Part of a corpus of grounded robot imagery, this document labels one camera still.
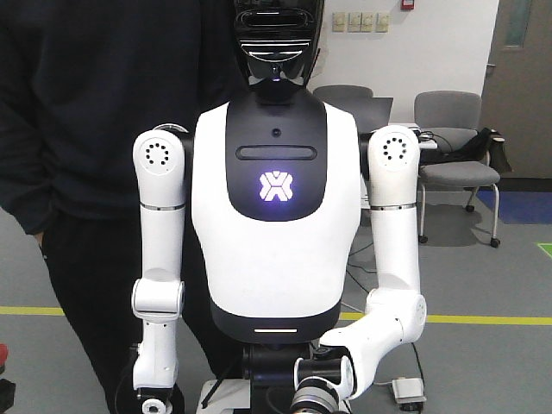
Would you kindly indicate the grey office chair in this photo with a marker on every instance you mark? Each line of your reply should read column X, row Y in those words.
column 462, row 156

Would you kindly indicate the white black humanoid robot body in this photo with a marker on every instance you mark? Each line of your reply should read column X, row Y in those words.
column 275, row 202

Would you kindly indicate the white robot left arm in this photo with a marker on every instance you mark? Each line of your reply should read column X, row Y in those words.
column 157, row 296

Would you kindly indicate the person in dark sweater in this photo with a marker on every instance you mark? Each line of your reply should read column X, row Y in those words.
column 80, row 80

